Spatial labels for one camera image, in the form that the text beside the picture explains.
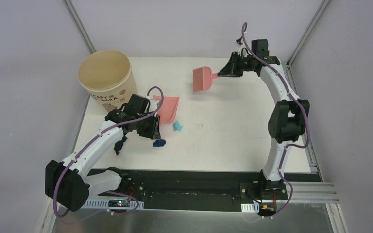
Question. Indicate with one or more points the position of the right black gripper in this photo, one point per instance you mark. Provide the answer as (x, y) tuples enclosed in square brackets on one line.
[(231, 69)]

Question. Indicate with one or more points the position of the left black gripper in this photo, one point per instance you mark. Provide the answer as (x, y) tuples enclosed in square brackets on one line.
[(156, 127)]

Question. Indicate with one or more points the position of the pink plastic dustpan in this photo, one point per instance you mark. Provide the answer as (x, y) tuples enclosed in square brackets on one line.
[(168, 110)]

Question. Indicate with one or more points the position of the pink hand brush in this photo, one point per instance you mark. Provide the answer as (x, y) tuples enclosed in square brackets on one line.
[(203, 78)]

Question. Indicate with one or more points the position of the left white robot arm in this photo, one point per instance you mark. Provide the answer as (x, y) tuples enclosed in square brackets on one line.
[(69, 183)]

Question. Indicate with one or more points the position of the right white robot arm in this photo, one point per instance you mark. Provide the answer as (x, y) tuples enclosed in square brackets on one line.
[(287, 121)]

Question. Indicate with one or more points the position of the dark blue paper ball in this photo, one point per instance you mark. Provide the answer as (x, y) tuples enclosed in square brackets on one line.
[(159, 143)]

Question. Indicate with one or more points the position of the light blue paper scrap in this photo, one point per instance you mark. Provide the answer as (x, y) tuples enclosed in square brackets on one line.
[(177, 126)]

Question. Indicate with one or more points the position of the black paper scrap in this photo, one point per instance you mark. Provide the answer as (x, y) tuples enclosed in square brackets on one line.
[(118, 145)]

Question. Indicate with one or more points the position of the beige paper bucket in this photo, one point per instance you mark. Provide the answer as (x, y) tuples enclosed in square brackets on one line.
[(108, 77)]

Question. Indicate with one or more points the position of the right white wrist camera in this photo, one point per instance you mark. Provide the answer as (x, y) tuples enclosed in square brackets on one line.
[(242, 49)]

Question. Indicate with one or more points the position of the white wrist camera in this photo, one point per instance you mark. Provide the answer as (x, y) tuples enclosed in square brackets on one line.
[(242, 49), (152, 105)]

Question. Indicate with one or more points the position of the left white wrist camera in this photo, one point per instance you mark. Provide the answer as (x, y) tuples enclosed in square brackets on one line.
[(152, 105)]

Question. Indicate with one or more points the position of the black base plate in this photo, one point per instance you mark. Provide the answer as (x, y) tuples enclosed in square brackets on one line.
[(190, 190)]

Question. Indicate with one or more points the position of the right aluminium frame post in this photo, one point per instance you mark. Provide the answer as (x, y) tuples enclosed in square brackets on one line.
[(308, 31)]

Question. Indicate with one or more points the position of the aluminium frame post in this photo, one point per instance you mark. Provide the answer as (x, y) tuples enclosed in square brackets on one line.
[(74, 15), (308, 31)]

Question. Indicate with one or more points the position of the aluminium front rail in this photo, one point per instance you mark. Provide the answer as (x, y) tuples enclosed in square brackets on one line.
[(315, 192)]

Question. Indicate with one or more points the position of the left aluminium frame post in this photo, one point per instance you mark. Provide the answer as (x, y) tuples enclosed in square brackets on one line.
[(74, 15)]

